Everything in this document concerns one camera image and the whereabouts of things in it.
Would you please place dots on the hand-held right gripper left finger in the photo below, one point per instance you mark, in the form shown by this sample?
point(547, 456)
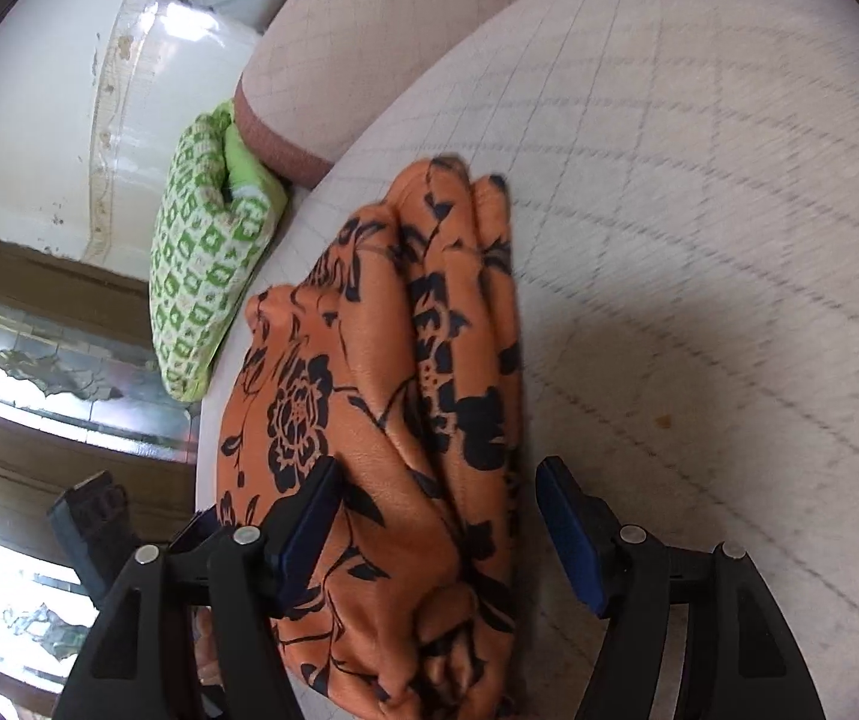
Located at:
point(302, 540)

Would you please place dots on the green checkered pillow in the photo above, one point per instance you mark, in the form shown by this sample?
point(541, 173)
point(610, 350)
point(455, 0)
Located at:
point(196, 277)

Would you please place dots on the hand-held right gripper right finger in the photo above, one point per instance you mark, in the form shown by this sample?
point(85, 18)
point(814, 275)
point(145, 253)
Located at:
point(572, 540)

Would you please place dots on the wooden door with leaded glass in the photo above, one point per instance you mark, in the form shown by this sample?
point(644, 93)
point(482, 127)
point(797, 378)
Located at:
point(24, 360)

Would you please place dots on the pale pink sofa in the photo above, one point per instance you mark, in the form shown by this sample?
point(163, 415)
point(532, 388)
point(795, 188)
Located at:
point(662, 240)

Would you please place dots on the orange floral garment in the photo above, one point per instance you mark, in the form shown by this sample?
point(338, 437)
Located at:
point(369, 390)

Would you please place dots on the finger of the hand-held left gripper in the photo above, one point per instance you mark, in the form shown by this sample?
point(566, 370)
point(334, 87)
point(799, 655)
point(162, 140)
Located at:
point(95, 525)

